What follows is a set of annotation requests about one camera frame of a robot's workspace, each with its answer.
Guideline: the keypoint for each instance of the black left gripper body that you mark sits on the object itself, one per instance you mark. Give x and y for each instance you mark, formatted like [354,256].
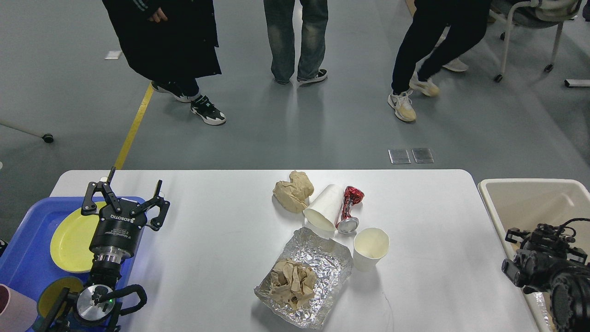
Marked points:
[117,236]

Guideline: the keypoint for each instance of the yellow plate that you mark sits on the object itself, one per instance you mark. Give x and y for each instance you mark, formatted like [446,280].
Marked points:
[69,247]

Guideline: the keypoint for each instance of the dark teal mug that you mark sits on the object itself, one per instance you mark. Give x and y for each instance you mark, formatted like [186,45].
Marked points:
[50,295]

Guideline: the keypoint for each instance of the pink mug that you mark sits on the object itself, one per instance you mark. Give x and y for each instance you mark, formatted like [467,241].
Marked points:
[17,312]

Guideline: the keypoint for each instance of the aluminium foil sheet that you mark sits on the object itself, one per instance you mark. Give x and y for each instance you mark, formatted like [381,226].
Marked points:
[332,263]

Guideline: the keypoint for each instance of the aluminium foil tray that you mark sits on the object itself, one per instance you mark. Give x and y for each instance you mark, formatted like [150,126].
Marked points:
[540,310]

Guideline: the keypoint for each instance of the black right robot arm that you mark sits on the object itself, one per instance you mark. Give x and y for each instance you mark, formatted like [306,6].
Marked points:
[545,262]

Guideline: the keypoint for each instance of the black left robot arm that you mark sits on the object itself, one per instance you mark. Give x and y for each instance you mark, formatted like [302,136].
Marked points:
[100,303]

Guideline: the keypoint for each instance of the chair leg with caster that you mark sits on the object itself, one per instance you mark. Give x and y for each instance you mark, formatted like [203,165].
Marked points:
[47,138]

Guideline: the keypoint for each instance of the blue plastic tray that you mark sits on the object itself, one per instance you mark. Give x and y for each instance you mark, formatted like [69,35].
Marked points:
[26,265]

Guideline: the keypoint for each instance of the crumpled brown paper bag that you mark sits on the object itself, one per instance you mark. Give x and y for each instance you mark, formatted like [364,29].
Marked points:
[292,195]

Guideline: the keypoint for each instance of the crumpled brown paper ball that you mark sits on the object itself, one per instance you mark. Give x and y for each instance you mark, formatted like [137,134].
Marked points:
[292,283]

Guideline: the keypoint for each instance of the lying white paper cup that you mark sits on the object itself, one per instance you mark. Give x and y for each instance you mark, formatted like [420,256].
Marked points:
[324,209]

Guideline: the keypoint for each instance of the seated person in black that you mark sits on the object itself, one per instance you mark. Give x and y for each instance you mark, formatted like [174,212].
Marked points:
[173,44]

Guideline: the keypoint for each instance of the red foil wrapper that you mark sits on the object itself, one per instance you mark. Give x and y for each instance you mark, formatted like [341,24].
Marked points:
[348,223]

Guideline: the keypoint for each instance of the upright white paper cup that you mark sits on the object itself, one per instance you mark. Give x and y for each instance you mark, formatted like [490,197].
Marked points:
[370,246]

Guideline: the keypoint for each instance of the left metal floor plate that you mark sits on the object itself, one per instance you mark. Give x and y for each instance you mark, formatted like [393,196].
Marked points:
[399,156]

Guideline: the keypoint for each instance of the metal floor plate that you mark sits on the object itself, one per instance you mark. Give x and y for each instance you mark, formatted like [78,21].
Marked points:
[399,156]
[423,155]

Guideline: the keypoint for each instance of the right metal floor plate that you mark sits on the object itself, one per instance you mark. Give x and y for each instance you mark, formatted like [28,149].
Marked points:
[423,155]

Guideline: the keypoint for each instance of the beige plastic bin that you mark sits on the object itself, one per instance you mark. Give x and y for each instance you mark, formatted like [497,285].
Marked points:
[525,203]

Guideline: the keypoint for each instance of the person in beige sneakers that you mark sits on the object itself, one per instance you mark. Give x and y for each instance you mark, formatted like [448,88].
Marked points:
[441,31]

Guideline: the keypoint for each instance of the office chair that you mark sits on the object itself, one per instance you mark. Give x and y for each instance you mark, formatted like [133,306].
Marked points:
[534,14]

